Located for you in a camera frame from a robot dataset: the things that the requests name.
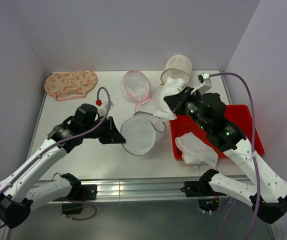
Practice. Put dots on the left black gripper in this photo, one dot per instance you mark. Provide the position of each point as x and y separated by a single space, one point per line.
112 135

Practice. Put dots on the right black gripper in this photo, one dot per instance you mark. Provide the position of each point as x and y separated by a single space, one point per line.
178 100

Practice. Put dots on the white bra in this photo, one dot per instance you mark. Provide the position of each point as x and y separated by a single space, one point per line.
173 86
195 152

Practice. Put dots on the grey-trimmed white mesh laundry bag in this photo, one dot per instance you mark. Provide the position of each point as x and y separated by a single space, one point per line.
141 132

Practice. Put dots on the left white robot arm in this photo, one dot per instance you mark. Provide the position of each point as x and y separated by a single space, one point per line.
13 214

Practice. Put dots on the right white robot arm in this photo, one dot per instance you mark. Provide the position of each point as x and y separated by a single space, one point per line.
267 195

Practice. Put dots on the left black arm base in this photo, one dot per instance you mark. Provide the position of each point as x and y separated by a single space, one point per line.
81 193

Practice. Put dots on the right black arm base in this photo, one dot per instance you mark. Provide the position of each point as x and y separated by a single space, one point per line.
208 200

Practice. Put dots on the orange floral laundry bag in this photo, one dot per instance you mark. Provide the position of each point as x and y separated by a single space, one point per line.
66 86

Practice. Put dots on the white bra in tray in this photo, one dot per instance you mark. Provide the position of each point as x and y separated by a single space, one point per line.
195 152

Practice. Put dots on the beige mesh laundry bag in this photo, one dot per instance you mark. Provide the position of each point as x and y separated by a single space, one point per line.
177 67

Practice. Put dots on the pink-trimmed white mesh laundry bag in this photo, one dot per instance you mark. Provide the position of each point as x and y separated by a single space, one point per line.
136 87

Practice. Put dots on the red plastic tray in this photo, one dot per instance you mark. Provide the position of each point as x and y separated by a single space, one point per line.
236 113

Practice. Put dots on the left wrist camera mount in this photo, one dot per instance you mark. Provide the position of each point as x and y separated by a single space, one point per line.
103 107

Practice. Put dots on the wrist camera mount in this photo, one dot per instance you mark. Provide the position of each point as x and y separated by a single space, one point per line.
103 107
205 84

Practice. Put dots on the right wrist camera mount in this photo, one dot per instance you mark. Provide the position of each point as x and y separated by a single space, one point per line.
205 84

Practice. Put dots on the aluminium mounting rail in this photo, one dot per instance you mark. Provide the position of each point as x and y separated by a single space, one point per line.
133 190

